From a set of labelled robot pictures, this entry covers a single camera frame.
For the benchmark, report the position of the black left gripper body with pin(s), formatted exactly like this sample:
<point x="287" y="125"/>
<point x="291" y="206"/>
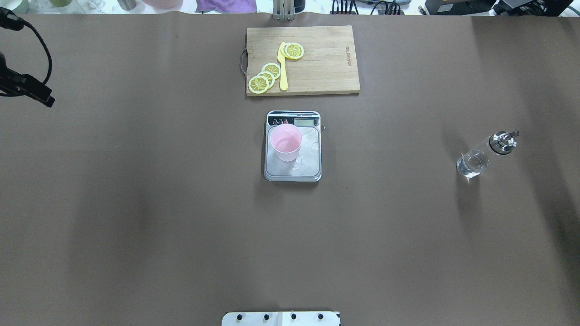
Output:
<point x="28" y="87"/>

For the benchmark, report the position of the pink plastic cup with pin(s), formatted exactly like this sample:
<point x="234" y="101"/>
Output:
<point x="286" y="140"/>

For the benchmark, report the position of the clear glass sauce bottle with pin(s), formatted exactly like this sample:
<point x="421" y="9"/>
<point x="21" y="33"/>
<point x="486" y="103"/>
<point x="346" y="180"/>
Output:
<point x="477" y="159"/>

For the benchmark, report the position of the green cup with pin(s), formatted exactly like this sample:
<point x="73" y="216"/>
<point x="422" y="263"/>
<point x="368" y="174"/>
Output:
<point x="60" y="3"/>

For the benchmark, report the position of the silver digital kitchen scale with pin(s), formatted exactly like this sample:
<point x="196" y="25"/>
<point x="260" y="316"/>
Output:
<point x="307" y="167"/>

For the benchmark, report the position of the purple cloth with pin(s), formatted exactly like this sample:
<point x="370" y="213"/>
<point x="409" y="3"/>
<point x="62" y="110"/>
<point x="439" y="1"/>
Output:
<point x="226" y="6"/>

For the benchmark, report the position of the lemon slice middle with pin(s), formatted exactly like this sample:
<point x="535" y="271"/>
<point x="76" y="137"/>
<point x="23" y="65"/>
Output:
<point x="271" y="78"/>

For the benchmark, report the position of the yellow plastic knife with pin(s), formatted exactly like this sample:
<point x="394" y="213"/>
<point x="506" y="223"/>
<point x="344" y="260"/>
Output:
<point x="283" y="81"/>

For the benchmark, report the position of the lemon slice far end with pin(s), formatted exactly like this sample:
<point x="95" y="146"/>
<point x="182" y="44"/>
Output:
<point x="293" y="51"/>

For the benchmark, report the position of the wooden cutting board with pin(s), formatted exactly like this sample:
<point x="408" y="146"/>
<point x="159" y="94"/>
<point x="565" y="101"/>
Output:
<point x="327" y="67"/>

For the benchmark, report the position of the aluminium frame post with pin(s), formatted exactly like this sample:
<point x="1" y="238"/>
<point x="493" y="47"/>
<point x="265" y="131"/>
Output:
<point x="283" y="10"/>

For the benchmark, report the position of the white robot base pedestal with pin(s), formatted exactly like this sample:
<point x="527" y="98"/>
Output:
<point x="282" y="318"/>

